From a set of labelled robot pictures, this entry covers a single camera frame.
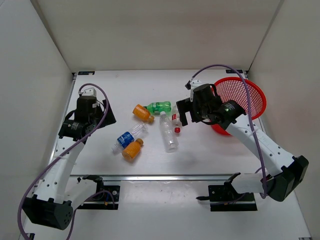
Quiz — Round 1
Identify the red mesh plastic bin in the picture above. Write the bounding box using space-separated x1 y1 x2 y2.
211 76 267 136

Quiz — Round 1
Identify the right dark corner label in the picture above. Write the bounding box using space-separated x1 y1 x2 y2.
225 69 244 74

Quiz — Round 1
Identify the green plastic bottle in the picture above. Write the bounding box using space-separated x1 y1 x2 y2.
144 101 172 116

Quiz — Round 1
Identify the left dark corner label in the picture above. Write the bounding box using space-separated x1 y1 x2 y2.
77 71 95 76

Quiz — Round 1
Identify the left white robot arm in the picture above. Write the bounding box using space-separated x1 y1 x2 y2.
18 93 116 230

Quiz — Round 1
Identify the small red cap bottle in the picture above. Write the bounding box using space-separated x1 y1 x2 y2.
171 105 182 135

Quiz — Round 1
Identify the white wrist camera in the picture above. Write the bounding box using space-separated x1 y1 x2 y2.
185 78 203 91
78 87 97 98

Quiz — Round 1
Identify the large clear plastic bottle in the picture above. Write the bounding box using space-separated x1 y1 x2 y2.
159 111 179 153

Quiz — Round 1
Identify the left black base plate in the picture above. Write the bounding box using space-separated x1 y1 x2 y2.
79 181 121 211

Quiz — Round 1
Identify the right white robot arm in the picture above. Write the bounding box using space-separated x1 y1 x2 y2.
176 81 309 202

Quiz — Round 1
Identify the aluminium front table rail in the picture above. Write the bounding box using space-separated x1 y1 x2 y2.
44 174 278 182

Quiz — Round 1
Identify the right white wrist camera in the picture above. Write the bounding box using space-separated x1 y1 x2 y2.
185 78 203 91

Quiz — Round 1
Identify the blue label clear bottle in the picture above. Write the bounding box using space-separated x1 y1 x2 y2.
111 122 148 155

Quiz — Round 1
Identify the lower orange juice bottle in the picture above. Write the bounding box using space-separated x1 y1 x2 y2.
122 138 144 162

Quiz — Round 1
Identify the orange juice bottle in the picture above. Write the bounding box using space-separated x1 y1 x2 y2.
122 138 144 162
132 104 155 124

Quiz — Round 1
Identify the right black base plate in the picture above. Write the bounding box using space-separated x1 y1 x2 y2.
196 185 258 212

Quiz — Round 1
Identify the dark corner label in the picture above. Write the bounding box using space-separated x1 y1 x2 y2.
77 71 95 76
225 69 244 74

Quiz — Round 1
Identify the upper orange juice bottle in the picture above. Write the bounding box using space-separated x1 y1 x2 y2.
132 104 155 124

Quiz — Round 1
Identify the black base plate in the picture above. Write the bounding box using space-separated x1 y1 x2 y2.
79 181 121 211
196 185 258 212

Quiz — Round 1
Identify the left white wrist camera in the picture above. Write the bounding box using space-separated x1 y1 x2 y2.
78 87 97 98

